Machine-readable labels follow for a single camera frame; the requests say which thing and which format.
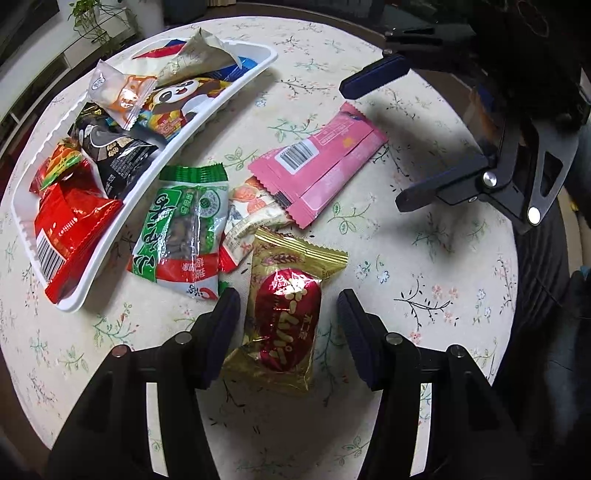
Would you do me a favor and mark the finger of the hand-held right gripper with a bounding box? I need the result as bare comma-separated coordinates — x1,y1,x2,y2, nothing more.
339,25,478,99
394,115,580,236

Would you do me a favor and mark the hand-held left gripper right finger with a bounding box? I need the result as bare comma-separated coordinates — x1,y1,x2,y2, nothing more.
336,288,536,480

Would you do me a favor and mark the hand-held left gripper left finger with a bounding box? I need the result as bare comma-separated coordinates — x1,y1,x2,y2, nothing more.
46,287,242,480

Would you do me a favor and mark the gold snack packet red oval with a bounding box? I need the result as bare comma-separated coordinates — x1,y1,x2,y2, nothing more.
222,227,349,397

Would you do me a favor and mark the white plastic tray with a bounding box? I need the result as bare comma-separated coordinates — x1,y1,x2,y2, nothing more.
9,39,279,313

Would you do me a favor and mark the pale white snack packet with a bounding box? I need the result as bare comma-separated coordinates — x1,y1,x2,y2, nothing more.
157,28,241,86

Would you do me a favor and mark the blue panda snack packet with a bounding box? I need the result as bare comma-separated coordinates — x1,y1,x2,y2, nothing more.
139,76,233,141

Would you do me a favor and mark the black snack packet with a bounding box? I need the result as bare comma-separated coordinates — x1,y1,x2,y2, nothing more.
69,113,160,200

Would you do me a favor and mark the orange green-striped snack packet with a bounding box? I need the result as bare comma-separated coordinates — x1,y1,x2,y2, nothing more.
30,141,93,195

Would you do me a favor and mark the small clear snack packet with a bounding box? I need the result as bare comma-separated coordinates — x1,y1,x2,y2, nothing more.
89,60,158,131

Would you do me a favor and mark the floral tablecloth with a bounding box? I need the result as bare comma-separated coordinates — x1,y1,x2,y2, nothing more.
0,16,520,480

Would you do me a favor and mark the pink snack packet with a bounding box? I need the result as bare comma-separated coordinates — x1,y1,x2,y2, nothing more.
248,102,389,229

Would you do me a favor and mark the green snack packet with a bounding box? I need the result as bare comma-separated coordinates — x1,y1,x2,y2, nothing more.
127,164,230,302

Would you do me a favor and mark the red and white snack packet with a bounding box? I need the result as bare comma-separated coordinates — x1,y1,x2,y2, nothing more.
217,178,296,273

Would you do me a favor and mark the bright red snack packet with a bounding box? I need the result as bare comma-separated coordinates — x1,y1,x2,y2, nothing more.
34,168,123,304

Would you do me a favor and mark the trailing green houseplant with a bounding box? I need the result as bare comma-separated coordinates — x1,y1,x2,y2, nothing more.
69,0,139,47

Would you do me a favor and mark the white low cabinet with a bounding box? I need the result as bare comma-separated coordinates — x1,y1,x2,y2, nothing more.
0,28,93,153

